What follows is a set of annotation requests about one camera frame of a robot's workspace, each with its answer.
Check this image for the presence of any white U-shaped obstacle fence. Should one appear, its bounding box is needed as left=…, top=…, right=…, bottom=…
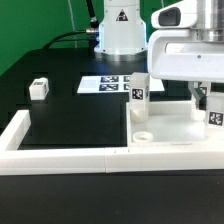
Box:
left=0, top=110, right=224, bottom=176

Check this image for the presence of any white marker plate with tags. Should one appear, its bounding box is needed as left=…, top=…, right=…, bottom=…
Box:
left=77, top=74, right=166, bottom=94

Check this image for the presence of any black cable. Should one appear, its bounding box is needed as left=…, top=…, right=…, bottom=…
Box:
left=44, top=0, right=101, bottom=50

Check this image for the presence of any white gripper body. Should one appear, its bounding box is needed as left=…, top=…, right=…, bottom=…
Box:
left=147, top=0, right=224, bottom=82

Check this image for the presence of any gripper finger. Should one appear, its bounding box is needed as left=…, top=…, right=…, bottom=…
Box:
left=188, top=81, right=205, bottom=110

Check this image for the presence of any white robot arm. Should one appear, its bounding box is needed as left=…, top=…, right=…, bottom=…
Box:
left=95, top=0, right=224, bottom=99

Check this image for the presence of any white square tabletop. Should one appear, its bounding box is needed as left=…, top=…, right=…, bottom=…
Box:
left=126, top=101, right=224, bottom=147

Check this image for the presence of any white cable left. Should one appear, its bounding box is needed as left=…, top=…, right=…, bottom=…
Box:
left=67, top=0, right=78, bottom=49

